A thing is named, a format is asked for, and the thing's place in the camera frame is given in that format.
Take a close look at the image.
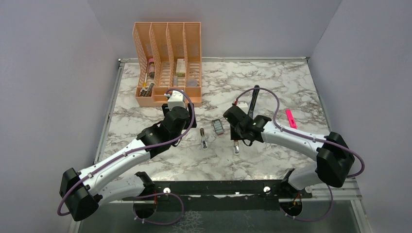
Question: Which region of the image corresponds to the blue stapler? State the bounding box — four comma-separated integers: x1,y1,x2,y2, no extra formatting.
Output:
248,85,259,119

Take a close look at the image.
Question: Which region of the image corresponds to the small white stapler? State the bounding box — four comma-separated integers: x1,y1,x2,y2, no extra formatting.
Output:
200,128,208,150

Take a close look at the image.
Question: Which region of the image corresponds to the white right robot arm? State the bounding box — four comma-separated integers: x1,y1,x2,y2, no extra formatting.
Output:
223,105,355,198

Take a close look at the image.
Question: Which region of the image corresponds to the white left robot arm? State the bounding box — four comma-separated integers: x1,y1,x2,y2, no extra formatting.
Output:
57,102,195,221

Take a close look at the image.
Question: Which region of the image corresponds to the clear tape roll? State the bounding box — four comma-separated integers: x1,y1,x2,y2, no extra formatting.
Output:
186,78,199,87

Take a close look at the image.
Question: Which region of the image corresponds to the black label card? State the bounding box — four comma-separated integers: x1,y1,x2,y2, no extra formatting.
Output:
139,82,155,97

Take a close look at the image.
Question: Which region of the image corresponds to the pink highlighter marker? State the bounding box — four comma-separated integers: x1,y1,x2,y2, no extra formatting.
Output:
285,109,297,129

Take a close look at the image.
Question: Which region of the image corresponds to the green white small box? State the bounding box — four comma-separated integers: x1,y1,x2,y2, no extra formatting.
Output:
175,58,186,77

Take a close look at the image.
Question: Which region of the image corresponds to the pink glue stick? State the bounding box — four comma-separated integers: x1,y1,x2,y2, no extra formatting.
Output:
148,58,155,79

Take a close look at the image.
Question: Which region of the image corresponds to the orange plastic desk organizer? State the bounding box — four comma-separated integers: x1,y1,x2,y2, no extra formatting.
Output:
133,22,202,107

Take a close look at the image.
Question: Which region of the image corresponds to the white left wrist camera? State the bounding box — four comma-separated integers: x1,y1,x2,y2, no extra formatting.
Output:
167,90,187,110

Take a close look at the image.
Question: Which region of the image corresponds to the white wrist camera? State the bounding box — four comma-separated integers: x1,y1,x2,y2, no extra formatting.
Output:
237,101,248,109
167,90,187,110

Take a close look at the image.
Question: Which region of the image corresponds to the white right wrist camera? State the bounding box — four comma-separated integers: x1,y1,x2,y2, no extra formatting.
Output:
237,101,248,109

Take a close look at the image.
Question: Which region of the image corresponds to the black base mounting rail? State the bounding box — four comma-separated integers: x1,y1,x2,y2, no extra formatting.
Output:
121,180,313,211

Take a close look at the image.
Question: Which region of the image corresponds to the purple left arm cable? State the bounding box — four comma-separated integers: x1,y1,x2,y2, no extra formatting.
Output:
56,88,197,226

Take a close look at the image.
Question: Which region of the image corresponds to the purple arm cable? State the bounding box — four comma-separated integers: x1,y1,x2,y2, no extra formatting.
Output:
233,86,366,222
56,88,197,226

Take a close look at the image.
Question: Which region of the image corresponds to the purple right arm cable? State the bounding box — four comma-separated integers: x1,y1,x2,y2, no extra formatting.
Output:
233,86,366,222

